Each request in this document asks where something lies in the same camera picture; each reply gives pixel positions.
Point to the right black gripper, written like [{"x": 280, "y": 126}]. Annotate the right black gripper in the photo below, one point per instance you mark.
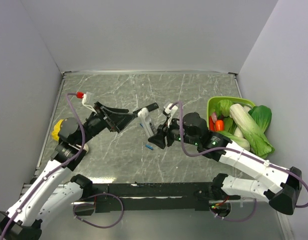
[{"x": 167, "y": 131}]

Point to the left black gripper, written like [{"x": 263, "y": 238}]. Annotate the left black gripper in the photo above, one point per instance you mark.
[{"x": 122, "y": 120}]

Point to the white remote control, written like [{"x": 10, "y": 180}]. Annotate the white remote control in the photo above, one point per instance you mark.
[{"x": 147, "y": 122}]

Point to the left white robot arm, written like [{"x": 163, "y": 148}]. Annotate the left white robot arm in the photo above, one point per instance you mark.
[{"x": 66, "y": 157}]

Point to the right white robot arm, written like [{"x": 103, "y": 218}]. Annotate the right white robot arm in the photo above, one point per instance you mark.
[{"x": 278, "y": 186}]

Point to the blue battery lone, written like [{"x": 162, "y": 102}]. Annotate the blue battery lone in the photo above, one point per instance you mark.
[{"x": 149, "y": 147}]

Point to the yellow cabbage toy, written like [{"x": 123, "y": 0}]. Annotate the yellow cabbage toy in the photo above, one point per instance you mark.
[{"x": 56, "y": 129}]

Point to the pink radish toy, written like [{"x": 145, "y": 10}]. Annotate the pink radish toy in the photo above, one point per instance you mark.
[{"x": 214, "y": 117}]

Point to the orange carrot toy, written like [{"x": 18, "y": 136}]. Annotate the orange carrot toy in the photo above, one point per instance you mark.
[{"x": 219, "y": 125}]

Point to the green plastic basket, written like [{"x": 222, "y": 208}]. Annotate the green plastic basket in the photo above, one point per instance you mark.
[{"x": 237, "y": 100}]

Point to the green cabbage toy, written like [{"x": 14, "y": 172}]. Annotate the green cabbage toy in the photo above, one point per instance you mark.
[{"x": 222, "y": 108}]

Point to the small bok choy toy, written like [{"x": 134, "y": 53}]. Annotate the small bok choy toy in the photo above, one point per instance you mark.
[{"x": 242, "y": 142}]

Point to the large bok choy toy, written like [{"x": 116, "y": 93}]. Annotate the large bok choy toy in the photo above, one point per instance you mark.
[{"x": 251, "y": 131}]

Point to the black mounting base plate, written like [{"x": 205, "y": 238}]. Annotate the black mounting base plate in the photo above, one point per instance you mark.
[{"x": 107, "y": 197}]

